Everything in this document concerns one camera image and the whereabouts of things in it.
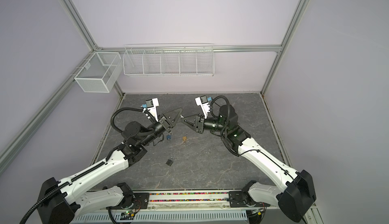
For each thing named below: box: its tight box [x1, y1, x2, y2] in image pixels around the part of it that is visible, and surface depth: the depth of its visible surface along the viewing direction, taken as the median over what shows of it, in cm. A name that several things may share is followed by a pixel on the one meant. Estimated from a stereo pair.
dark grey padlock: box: [165, 156, 174, 167], surface depth 88 cm
